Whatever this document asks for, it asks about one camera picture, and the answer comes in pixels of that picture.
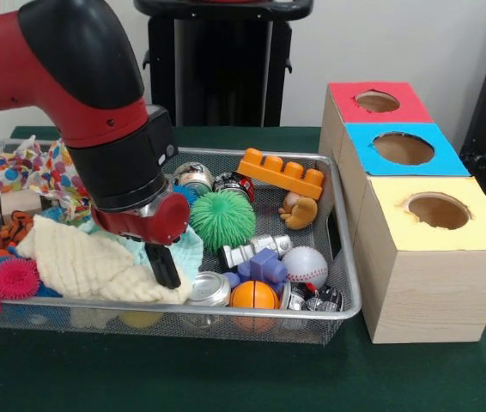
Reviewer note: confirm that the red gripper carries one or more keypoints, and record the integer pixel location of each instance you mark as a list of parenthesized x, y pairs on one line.
[(170, 219)]

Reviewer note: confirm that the mint green cloth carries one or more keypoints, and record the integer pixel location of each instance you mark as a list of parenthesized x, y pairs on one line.
[(190, 249)]

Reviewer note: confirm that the cream yellow cloth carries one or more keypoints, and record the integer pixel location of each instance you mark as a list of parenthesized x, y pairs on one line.
[(80, 266)]

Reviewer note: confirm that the orange rubber toy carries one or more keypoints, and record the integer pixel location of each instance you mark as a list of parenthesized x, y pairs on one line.
[(282, 174)]

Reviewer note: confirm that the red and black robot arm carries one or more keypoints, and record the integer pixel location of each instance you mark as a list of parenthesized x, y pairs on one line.
[(71, 69)]

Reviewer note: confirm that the clear mesh bin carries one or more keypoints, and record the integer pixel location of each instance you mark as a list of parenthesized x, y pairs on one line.
[(294, 330)]

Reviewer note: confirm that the wooden box with three holes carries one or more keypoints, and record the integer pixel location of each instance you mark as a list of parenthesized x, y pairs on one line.
[(432, 275)]

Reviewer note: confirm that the silver can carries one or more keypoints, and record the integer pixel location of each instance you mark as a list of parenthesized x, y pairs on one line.
[(209, 289)]

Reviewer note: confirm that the green spiky ball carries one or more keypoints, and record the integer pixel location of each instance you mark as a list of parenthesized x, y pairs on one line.
[(222, 221)]

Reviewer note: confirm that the small orange basketball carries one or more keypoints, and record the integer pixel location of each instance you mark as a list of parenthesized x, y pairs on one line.
[(254, 294)]

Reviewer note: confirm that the white ball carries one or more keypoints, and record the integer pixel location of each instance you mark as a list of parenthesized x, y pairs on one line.
[(306, 267)]

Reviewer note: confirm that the pink spiky ball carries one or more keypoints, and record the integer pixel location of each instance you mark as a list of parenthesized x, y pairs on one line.
[(13, 279)]

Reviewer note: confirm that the polka dot cloth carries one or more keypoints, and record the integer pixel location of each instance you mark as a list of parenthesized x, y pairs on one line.
[(20, 172)]

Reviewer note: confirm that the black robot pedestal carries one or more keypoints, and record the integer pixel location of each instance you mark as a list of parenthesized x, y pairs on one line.
[(226, 69)]

